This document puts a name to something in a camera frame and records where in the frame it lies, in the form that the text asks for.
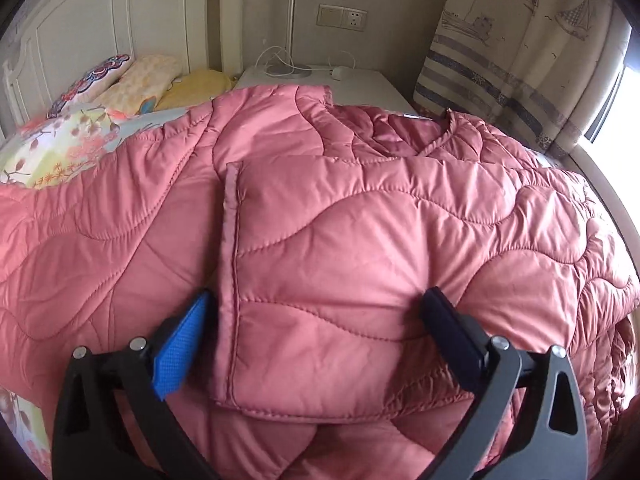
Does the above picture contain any pink quilted jacket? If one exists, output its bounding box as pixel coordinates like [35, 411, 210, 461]
[1, 86, 639, 479]

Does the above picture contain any floral bed sheet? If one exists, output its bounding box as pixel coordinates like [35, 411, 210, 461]
[1, 104, 186, 479]

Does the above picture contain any colourful embroidered pillow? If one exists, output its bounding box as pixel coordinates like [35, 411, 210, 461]
[46, 54, 134, 118]

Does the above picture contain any peach patterned pillow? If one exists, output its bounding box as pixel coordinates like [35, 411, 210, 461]
[94, 54, 182, 116]

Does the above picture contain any yellow pillow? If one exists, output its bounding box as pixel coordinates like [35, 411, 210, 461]
[154, 70, 234, 110]

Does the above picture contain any white nightstand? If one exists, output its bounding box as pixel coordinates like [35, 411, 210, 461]
[235, 66, 418, 116]

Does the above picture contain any striped sailboat curtain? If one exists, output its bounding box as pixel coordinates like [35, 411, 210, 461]
[413, 0, 631, 159]

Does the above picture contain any white charger adapter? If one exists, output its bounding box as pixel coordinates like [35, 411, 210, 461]
[329, 66, 350, 81]

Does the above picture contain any silver desk lamp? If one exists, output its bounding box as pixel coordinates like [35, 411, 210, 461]
[265, 0, 312, 79]

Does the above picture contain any white wooden headboard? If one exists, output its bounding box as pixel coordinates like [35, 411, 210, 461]
[1, 0, 243, 136]

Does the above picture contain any white charger cable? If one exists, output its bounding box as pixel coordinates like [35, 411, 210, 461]
[254, 44, 357, 77]

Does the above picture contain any wall socket panel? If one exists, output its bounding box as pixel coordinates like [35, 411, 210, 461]
[316, 4, 368, 32]

